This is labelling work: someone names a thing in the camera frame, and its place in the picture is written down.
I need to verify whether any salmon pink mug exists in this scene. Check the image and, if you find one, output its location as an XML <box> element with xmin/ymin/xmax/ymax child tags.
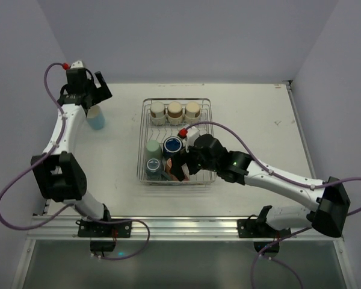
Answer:
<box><xmin>165</xmin><ymin>158</ymin><xmax>178</xmax><ymax>181</ymax></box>

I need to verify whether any dark blue patterned mug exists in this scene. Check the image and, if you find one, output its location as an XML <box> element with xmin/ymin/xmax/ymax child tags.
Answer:
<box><xmin>162</xmin><ymin>136</ymin><xmax>184</xmax><ymax>160</ymax></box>

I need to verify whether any grey teal mug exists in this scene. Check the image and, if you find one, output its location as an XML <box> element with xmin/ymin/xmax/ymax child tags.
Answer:
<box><xmin>145</xmin><ymin>158</ymin><xmax>171</xmax><ymax>181</ymax></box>

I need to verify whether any light green cup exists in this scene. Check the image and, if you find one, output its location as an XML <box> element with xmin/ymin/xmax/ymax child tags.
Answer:
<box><xmin>145</xmin><ymin>140</ymin><xmax>163</xmax><ymax>161</ymax></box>

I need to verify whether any light blue mug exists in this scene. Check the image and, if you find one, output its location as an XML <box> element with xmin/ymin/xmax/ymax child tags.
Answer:
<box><xmin>86</xmin><ymin>105</ymin><xmax>105</xmax><ymax>130</ymax></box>

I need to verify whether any cream brown cup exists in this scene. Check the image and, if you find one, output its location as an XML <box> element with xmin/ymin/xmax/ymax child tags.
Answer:
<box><xmin>184</xmin><ymin>101</ymin><xmax>201</xmax><ymax>124</ymax></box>

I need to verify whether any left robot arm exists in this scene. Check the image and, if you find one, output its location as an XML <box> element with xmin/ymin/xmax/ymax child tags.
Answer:
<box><xmin>31</xmin><ymin>61</ymin><xmax>112</xmax><ymax>222</ymax></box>

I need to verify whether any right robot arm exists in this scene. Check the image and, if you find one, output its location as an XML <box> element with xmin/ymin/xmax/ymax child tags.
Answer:
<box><xmin>170</xmin><ymin>134</ymin><xmax>350</xmax><ymax>238</ymax></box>

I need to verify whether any tan brown cup middle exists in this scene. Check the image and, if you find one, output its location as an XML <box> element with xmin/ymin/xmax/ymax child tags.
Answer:
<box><xmin>167</xmin><ymin>101</ymin><xmax>184</xmax><ymax>125</ymax></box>

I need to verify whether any white brown cup left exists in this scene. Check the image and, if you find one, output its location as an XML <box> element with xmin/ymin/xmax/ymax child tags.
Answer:
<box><xmin>150</xmin><ymin>101</ymin><xmax>166</xmax><ymax>125</ymax></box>

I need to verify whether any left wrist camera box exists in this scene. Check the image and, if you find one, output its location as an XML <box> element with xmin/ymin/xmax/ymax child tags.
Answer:
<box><xmin>70</xmin><ymin>60</ymin><xmax>87</xmax><ymax>70</ymax></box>

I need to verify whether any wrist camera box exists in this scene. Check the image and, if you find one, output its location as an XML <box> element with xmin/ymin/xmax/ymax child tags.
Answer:
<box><xmin>70</xmin><ymin>60</ymin><xmax>87</xmax><ymax>70</ymax></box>
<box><xmin>185</xmin><ymin>127</ymin><xmax>200</xmax><ymax>149</ymax></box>

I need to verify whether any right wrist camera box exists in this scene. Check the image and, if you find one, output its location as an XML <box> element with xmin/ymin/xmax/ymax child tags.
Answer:
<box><xmin>185</xmin><ymin>127</ymin><xmax>200</xmax><ymax>149</ymax></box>

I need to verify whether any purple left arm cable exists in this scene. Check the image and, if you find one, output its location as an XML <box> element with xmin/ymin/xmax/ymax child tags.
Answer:
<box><xmin>0</xmin><ymin>61</ymin><xmax>118</xmax><ymax>229</ymax></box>

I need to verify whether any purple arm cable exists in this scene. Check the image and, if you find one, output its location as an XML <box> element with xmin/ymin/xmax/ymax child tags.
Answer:
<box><xmin>179</xmin><ymin>121</ymin><xmax>361</xmax><ymax>217</ymax></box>
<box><xmin>0</xmin><ymin>61</ymin><xmax>118</xmax><ymax>229</ymax></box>

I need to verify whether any silver wire dish rack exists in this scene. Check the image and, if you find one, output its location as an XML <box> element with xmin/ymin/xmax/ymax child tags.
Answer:
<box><xmin>137</xmin><ymin>98</ymin><xmax>216</xmax><ymax>185</ymax></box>

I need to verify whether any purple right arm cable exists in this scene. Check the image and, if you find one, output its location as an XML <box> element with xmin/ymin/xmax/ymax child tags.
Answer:
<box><xmin>179</xmin><ymin>121</ymin><xmax>361</xmax><ymax>217</ymax></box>

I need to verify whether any aluminium mounting rail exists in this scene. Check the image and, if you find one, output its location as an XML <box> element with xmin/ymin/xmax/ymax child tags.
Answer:
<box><xmin>25</xmin><ymin>215</ymin><xmax>344</xmax><ymax>241</ymax></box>

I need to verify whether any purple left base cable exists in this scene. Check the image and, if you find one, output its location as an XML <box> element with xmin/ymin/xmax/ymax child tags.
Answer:
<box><xmin>90</xmin><ymin>219</ymin><xmax>151</xmax><ymax>261</ymax></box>

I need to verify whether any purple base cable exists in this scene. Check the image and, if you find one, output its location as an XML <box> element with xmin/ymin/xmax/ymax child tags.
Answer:
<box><xmin>251</xmin><ymin>227</ymin><xmax>313</xmax><ymax>289</ymax></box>
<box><xmin>90</xmin><ymin>219</ymin><xmax>151</xmax><ymax>261</ymax></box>

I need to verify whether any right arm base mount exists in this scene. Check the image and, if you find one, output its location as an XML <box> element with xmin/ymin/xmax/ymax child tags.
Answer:
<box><xmin>236</xmin><ymin>205</ymin><xmax>291</xmax><ymax>258</ymax></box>

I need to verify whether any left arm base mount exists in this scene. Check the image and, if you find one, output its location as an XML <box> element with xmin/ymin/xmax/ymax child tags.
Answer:
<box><xmin>75</xmin><ymin>219</ymin><xmax>132</xmax><ymax>255</ymax></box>

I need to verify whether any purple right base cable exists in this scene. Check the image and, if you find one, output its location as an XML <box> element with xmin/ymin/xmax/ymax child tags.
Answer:
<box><xmin>251</xmin><ymin>227</ymin><xmax>313</xmax><ymax>289</ymax></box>

